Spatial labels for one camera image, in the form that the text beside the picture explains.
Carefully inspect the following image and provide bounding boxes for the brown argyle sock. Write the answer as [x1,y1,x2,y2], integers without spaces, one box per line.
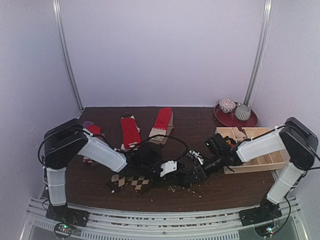
[128,175,154,194]
[106,174,128,194]

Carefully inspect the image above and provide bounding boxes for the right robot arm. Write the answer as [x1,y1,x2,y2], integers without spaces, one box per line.
[183,117,319,221]

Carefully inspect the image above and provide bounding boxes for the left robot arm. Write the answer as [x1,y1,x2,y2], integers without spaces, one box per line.
[37,118,181,222]

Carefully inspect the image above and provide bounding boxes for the rolled colourful socks in box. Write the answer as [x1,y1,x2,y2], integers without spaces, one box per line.
[224,136,237,148]

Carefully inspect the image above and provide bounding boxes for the red sock middle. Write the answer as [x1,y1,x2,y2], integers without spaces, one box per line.
[119,117,142,149]

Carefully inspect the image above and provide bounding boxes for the red white sock right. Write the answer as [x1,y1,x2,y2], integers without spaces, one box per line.
[149,107,174,137]

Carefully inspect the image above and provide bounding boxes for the beige sock in box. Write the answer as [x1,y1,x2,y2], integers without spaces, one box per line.
[232,127,247,139]

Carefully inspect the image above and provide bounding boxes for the red sock far left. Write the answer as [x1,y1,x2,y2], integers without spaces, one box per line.
[86,124,101,135]

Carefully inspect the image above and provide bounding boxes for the red round tray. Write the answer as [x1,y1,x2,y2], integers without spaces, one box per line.
[213,104,259,128]

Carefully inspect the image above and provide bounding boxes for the purple striped sock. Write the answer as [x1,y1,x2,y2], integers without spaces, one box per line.
[82,121,105,140]

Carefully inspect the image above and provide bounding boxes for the white patterned bowl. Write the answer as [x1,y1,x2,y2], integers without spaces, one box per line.
[218,98,237,113]

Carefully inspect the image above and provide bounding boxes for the grey striped cup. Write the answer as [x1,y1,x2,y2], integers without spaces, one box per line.
[235,104,251,121]

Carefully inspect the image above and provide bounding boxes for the wooden divided organizer box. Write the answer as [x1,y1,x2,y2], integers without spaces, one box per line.
[215,127,288,175]

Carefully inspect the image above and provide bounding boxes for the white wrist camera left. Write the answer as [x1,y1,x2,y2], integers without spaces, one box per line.
[159,160,178,178]

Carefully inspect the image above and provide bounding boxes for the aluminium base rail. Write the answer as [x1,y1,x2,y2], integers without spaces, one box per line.
[18,197,311,240]

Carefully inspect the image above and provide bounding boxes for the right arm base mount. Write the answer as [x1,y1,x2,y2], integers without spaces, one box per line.
[239,201,282,227]

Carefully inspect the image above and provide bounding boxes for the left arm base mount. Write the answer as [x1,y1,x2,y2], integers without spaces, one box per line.
[45,204,89,227]

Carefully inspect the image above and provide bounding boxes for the aluminium frame post left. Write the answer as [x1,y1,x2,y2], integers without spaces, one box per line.
[52,0,84,113]

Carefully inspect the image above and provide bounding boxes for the aluminium frame post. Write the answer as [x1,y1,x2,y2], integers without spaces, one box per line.
[243,0,273,107]
[52,0,84,113]

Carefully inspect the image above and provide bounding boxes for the aluminium frame post right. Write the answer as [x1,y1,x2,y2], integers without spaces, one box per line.
[243,0,273,107]

